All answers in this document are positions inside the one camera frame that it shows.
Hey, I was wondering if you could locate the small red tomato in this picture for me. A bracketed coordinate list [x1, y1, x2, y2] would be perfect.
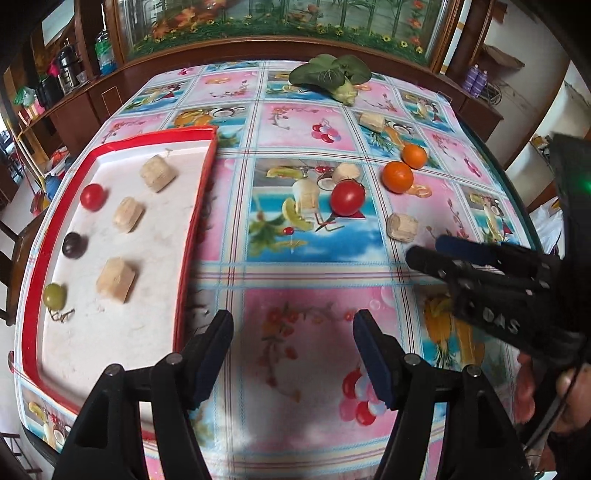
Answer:
[80, 183, 108, 212]

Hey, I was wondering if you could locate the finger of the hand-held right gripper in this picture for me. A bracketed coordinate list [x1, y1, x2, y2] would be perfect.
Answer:
[405, 244, 504, 296]
[435, 234, 561, 282]

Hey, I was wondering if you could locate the painted bamboo glass screen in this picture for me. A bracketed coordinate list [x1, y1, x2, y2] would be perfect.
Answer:
[113, 0, 455, 65]

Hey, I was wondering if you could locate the black and silver thermos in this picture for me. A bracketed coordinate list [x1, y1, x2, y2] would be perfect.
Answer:
[55, 44, 79, 93]

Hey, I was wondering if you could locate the large orange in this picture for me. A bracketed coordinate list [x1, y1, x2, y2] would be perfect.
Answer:
[381, 161, 414, 193]

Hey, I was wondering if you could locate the small orange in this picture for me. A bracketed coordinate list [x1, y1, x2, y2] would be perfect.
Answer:
[402, 144, 428, 169]

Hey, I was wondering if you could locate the green grape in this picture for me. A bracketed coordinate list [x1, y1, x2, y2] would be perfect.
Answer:
[43, 283, 66, 309]

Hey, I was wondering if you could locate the white plastic bag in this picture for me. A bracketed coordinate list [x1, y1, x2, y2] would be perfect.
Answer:
[526, 198, 568, 259]

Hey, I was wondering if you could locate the wooden chair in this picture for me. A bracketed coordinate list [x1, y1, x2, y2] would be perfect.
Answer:
[0, 217, 31, 326]

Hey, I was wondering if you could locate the red and white tray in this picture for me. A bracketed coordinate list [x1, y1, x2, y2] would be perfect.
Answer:
[21, 127, 220, 439]

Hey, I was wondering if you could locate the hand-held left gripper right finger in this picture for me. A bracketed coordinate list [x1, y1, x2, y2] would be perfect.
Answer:
[352, 309, 532, 480]

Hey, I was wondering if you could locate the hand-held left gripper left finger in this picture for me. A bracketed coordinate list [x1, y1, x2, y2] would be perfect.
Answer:
[51, 309, 234, 480]

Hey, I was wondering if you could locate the person's right hand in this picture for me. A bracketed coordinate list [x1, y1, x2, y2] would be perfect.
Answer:
[513, 354, 591, 435]

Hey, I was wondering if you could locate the green bok choy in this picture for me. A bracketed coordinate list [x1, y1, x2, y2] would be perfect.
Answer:
[288, 54, 372, 106]

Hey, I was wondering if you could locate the large red tomato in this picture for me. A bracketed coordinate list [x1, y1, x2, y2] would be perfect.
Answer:
[330, 180, 366, 217]

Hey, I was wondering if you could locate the dark purple grape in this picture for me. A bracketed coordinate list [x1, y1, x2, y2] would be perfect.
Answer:
[62, 232, 88, 258]

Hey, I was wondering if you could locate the beige bread chunk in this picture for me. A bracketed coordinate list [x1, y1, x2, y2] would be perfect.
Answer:
[359, 112, 386, 134]

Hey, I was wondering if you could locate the printed tablecloth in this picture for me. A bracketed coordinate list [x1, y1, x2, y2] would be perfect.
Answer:
[14, 60, 536, 480]

